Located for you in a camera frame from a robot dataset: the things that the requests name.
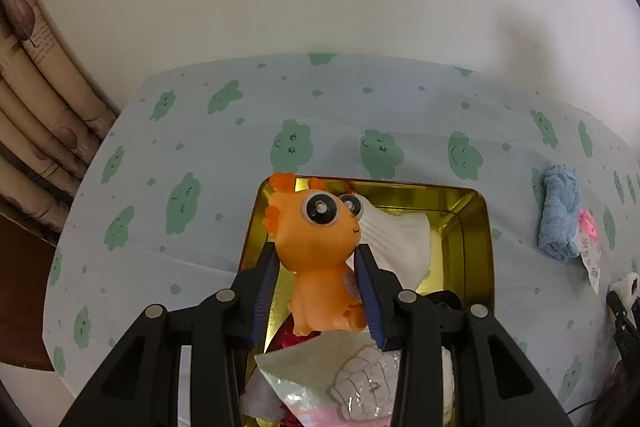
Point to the red ribbon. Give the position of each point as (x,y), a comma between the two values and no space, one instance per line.
(287,339)

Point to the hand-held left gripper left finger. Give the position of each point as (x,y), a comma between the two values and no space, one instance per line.
(262,297)

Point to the white fluffy fleece roll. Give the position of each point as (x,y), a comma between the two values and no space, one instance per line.
(629,282)

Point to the black patterned zipper pouch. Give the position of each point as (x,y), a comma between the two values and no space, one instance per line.
(445,298)

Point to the white ribbed cloth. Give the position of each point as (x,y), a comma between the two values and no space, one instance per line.
(400,242)

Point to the blue towel with pink tag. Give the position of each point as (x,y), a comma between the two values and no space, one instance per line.
(557,217)

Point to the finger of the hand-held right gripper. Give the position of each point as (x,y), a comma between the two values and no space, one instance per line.
(622,322)

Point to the brown wooden furniture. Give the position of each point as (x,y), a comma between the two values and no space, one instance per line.
(20,297)

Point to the clear plastic packet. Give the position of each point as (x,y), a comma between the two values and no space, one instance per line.
(260,399)

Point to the gold metal tin box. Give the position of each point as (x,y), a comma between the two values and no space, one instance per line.
(450,207)

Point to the beige patterned curtain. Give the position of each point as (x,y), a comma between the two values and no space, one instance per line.
(40,132)

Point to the orange big-eyed toy figure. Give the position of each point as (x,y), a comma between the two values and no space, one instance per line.
(315,267)

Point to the green cloud print tablecloth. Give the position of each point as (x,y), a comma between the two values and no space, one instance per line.
(200,257)

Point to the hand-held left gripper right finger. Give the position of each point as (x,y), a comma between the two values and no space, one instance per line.
(372,302)

